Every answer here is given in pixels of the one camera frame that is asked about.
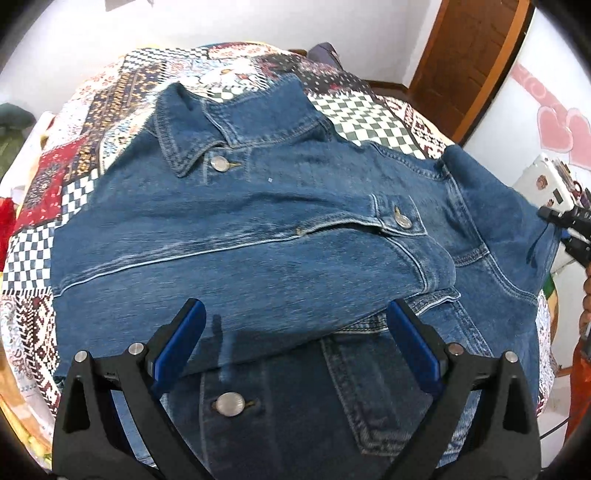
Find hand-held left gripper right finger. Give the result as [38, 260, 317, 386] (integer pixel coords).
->
[383, 299, 541, 480]

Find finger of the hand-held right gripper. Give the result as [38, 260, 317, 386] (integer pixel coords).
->
[538, 205, 591, 238]
[561, 234, 591, 267]

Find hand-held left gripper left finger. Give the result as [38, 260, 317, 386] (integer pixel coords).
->
[53, 298, 218, 480]

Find blue denim jacket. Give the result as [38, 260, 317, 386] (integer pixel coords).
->
[50, 73, 561, 480]

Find white appliance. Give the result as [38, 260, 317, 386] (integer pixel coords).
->
[512, 152, 580, 213]

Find brown wooden door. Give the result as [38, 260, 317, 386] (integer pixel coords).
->
[409, 0, 536, 144]

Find yellow blanket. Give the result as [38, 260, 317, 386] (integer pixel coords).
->
[0, 397, 54, 472]

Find red cloth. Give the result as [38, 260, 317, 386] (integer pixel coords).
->
[0, 196, 17, 259]

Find patchwork printed quilt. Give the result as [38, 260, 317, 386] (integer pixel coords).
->
[0, 42, 561, 416]

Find green cloth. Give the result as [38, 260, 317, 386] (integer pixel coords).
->
[0, 104, 35, 178]

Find dark pillow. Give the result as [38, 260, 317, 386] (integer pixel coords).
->
[307, 42, 343, 66]

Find pink heart wall sticker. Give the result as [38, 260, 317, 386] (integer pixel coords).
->
[512, 62, 591, 167]

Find black cable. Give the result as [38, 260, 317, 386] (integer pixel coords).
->
[538, 414, 574, 440]

